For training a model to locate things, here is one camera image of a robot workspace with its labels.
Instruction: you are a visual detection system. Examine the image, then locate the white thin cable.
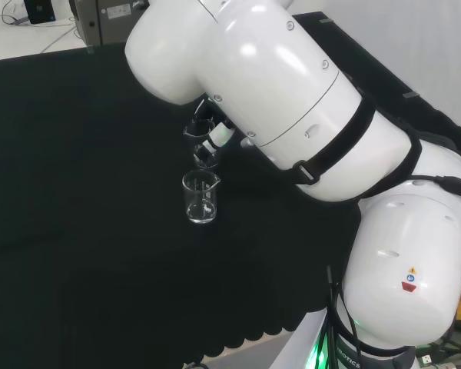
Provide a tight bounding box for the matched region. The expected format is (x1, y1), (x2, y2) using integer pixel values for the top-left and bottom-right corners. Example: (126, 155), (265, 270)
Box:
(41, 25), (81, 53)

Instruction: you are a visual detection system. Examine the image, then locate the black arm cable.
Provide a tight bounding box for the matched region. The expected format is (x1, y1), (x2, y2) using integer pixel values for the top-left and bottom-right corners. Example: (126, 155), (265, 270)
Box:
(409, 173), (461, 198)

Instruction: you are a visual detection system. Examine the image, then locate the clear glass beaker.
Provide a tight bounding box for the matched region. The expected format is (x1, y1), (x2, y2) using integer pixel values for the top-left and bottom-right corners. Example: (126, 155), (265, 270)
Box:
(182, 118), (221, 171)
(181, 170), (221, 225)

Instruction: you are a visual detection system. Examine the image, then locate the black box device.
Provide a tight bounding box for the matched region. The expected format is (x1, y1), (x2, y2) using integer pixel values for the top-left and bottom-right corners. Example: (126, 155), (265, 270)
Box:
(22, 0), (56, 25)

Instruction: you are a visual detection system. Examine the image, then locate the grey metal case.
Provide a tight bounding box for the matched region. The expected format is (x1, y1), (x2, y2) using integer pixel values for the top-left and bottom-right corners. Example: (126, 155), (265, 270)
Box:
(68, 0), (151, 45)

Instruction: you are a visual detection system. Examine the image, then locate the grey thin cable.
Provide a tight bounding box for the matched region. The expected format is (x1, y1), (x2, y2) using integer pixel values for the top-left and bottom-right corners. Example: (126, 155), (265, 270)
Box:
(0, 0), (31, 26)

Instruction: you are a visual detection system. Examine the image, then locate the black bench cloth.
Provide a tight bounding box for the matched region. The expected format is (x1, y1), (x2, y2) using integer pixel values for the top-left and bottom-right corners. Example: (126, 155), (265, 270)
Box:
(0, 11), (461, 369)

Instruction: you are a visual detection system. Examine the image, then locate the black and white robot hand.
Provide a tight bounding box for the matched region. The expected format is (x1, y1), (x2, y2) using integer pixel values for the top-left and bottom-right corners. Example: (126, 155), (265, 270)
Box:
(194, 98), (255, 163)

